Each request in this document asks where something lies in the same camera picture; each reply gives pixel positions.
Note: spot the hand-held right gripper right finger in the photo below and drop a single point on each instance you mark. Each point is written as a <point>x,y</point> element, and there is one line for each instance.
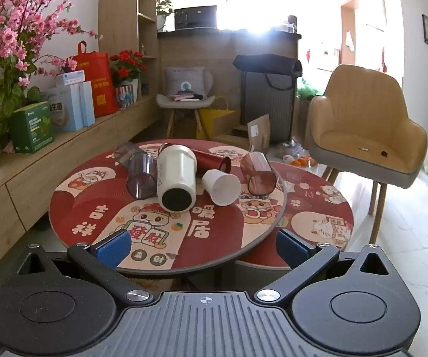
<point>292,248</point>

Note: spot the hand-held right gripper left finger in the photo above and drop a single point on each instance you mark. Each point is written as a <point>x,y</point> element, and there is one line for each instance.
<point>113,250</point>

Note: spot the clear grey plastic cup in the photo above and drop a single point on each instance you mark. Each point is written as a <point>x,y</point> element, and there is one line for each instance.
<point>141,174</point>

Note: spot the clear red plastic cup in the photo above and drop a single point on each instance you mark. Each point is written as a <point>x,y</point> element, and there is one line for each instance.
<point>258,173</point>

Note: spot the white paper cup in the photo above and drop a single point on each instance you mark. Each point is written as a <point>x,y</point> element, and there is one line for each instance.
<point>222,189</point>

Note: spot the dark grey plastic cup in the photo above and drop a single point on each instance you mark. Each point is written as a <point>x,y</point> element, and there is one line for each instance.
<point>123,152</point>

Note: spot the cream tumbler cup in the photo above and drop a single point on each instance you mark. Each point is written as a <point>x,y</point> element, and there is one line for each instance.
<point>177,171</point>

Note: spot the red metal tumbler cup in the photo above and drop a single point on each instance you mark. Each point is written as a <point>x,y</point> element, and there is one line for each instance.
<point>214,160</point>

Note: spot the small round red printed table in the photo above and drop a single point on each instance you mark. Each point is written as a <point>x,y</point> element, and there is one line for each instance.
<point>310,212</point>

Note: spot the large round red printed table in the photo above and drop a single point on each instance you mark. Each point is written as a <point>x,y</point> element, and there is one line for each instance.
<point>87,208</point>

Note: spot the wooden sideboard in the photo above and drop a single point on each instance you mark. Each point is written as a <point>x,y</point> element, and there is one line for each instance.
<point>24,186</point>

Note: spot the clear bag of oranges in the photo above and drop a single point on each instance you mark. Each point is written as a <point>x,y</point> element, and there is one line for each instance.
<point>301,161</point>

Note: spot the green carton box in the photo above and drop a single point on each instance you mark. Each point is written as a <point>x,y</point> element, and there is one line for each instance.
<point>32,128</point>

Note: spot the cardboard box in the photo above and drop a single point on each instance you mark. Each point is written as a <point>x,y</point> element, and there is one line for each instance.
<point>258,134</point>

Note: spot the grey ribbed suitcase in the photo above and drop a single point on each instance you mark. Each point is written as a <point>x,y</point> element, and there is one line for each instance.
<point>268,108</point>

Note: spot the yellow paper bag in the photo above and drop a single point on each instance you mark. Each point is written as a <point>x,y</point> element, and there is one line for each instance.
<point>216,122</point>

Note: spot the large white blue box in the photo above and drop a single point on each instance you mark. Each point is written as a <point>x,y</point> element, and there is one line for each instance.
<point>69,108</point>

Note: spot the striped gift box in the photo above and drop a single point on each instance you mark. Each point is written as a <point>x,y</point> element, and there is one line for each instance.
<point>125,97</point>

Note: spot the green plastic bag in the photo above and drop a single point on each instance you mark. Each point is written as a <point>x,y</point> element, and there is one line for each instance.
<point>308,91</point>

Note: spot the white chair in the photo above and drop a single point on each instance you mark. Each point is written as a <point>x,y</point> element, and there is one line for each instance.
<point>184,105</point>

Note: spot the beige armchair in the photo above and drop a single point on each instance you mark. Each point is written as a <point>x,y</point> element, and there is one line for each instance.
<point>362,100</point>

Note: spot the red tote bag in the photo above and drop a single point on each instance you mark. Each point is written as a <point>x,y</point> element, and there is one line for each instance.
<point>97,81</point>

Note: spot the small white box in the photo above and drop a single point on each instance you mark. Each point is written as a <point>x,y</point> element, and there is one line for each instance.
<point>70,78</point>

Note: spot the black bag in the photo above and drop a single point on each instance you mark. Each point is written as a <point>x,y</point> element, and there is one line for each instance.
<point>266,65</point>

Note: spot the grey cushion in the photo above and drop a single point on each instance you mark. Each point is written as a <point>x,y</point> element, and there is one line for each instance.
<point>184,78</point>

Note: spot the red rose plant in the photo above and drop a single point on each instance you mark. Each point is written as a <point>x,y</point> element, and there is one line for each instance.
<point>126,63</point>

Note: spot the pink blossom branches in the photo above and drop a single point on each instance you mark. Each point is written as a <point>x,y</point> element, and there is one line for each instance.
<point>17,26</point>

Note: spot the glass pitcher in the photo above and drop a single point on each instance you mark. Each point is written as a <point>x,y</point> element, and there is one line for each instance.
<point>290,25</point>

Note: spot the wooden shelf unit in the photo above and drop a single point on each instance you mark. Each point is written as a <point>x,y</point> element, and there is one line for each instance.
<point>117,15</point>

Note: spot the green plant in white pot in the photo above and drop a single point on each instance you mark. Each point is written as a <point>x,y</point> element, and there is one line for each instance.
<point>164,11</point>

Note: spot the black printer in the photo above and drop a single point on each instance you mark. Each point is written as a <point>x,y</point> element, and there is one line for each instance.
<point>195,18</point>

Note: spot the wooden door frame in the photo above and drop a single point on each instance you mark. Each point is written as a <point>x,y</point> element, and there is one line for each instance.
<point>347,29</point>

